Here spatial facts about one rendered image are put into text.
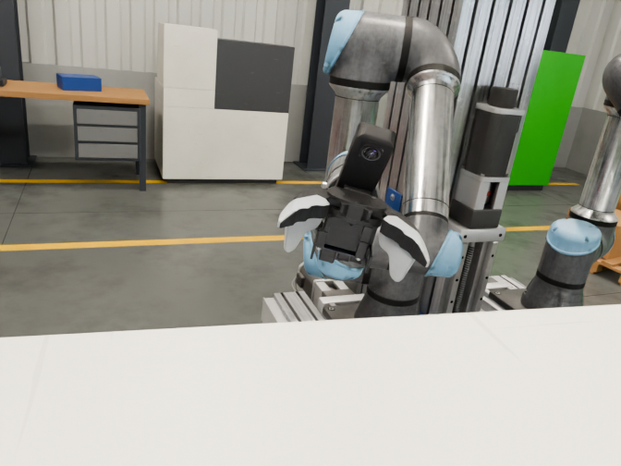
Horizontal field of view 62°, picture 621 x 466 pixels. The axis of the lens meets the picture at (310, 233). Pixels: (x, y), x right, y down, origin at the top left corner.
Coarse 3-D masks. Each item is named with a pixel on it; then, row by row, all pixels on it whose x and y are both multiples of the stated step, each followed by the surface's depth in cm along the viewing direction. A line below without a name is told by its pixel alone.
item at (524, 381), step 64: (384, 320) 18; (448, 320) 18; (512, 320) 19; (576, 320) 19; (0, 384) 13; (64, 384) 13; (128, 384) 13; (192, 384) 13; (256, 384) 14; (320, 384) 14; (384, 384) 14; (448, 384) 15; (512, 384) 15; (576, 384) 15; (0, 448) 11; (64, 448) 11; (128, 448) 11; (192, 448) 11; (256, 448) 12; (320, 448) 12; (384, 448) 12; (448, 448) 12; (512, 448) 12; (576, 448) 13
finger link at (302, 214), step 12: (288, 204) 54; (300, 204) 54; (312, 204) 55; (324, 204) 56; (288, 216) 51; (300, 216) 53; (312, 216) 55; (324, 216) 56; (288, 228) 54; (300, 228) 56; (312, 228) 58; (288, 240) 55
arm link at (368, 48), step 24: (336, 24) 91; (360, 24) 91; (384, 24) 91; (408, 24) 91; (336, 48) 92; (360, 48) 91; (384, 48) 91; (408, 48) 91; (336, 72) 95; (360, 72) 93; (384, 72) 94; (336, 96) 98; (360, 96) 95; (336, 120) 99; (360, 120) 97; (336, 144) 100; (312, 240) 106; (312, 264) 107
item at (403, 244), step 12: (396, 216) 58; (384, 228) 56; (396, 228) 55; (408, 228) 55; (384, 240) 58; (396, 240) 55; (408, 240) 53; (420, 240) 53; (396, 252) 56; (408, 252) 53; (420, 252) 51; (396, 264) 56; (408, 264) 55; (396, 276) 56
